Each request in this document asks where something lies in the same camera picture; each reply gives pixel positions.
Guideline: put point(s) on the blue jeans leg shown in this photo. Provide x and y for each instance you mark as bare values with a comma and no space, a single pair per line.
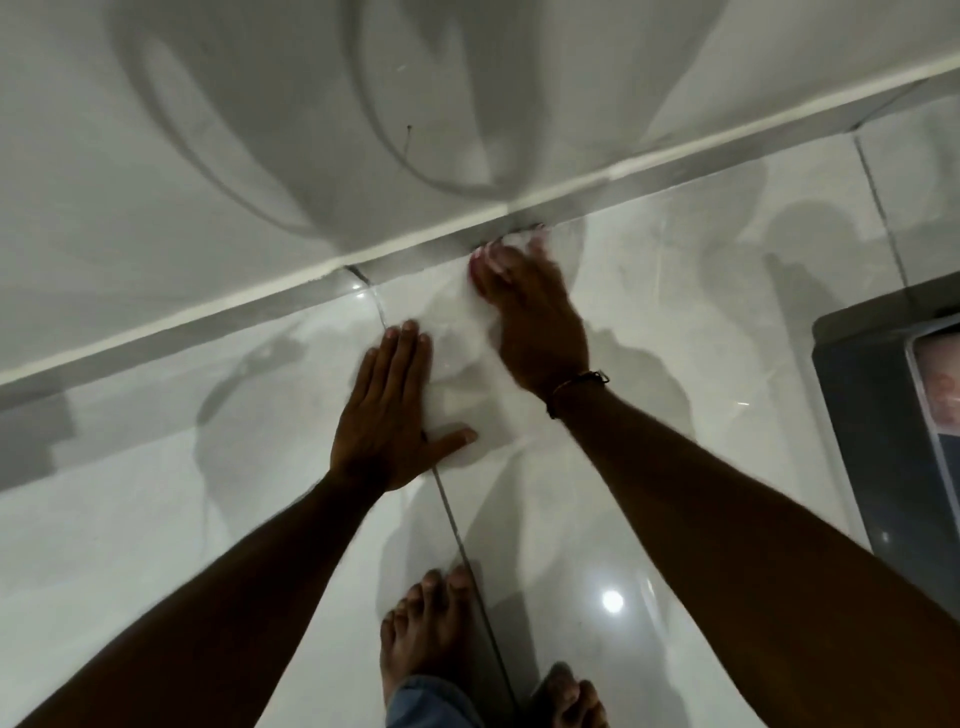
431,705

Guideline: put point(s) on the person's right hand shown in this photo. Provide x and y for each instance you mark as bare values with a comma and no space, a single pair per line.
536,330

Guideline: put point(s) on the person's left thumb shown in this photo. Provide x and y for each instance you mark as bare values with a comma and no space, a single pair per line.
450,444

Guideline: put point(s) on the person's left foot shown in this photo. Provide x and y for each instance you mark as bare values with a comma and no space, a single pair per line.
427,630

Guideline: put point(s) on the person's left middle finger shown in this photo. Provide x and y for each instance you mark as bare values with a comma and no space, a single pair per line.
406,358

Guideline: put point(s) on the person's left forearm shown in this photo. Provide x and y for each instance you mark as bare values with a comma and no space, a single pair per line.
225,600

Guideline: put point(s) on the person's left hand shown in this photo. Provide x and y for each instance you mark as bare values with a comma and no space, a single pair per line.
382,431

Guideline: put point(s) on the person's right forearm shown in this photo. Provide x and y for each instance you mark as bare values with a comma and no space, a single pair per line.
750,570

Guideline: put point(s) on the person's right foot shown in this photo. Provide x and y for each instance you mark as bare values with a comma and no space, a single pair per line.
570,701

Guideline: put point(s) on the white translucent cloth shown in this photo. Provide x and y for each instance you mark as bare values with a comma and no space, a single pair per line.
461,360

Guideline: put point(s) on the person's foot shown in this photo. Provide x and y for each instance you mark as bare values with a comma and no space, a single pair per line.
427,630
570,701

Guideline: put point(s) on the dark gray plastic container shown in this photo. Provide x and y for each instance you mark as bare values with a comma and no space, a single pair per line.
877,420

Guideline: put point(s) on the person's left little finger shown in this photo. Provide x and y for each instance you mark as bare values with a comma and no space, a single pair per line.
364,379

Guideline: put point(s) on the person's right fingers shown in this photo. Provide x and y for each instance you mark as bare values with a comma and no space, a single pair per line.
510,264

